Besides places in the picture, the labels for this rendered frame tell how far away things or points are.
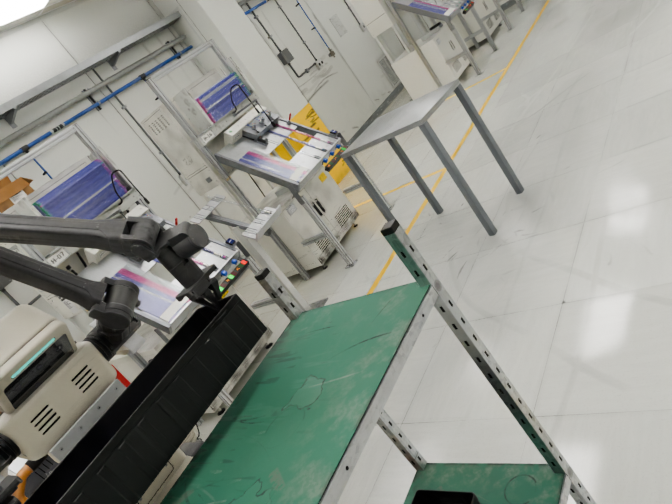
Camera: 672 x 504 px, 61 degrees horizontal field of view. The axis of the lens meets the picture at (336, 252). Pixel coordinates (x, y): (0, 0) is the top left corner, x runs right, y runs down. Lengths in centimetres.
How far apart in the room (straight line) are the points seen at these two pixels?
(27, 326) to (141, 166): 441
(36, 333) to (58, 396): 16
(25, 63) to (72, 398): 454
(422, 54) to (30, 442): 642
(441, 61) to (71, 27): 398
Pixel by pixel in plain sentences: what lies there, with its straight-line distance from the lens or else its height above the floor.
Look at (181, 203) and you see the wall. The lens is 588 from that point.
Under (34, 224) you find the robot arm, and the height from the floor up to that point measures 150.
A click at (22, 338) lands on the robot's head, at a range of 148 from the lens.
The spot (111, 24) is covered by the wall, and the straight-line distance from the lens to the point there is 643.
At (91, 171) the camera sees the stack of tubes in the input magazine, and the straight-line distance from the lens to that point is 383.
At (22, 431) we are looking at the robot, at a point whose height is 117.
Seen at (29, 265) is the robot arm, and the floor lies 144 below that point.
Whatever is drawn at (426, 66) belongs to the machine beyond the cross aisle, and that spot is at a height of 39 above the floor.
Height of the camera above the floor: 147
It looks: 18 degrees down
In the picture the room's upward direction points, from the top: 37 degrees counter-clockwise
